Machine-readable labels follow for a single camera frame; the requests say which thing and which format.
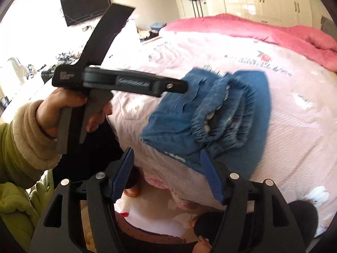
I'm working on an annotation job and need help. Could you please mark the blue denim pants with lace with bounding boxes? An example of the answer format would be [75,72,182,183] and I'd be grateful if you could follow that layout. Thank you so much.
[140,69,271,179]

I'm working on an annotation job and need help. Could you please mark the green sleeve left forearm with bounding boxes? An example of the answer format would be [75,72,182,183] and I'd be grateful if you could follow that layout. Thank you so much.
[1,101,60,251]

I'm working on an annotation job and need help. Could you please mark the left hand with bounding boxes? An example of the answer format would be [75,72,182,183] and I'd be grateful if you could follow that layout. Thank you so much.
[35,88,112,139]

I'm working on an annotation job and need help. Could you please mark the cream wardrobe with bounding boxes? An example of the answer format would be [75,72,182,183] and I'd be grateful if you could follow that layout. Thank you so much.
[177,0,312,26]

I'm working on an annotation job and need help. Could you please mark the pink quilt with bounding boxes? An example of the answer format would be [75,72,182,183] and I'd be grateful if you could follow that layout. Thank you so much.
[159,14,336,73]

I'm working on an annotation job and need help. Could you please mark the black wall television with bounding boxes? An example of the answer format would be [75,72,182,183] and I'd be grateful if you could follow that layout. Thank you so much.
[60,0,111,27]

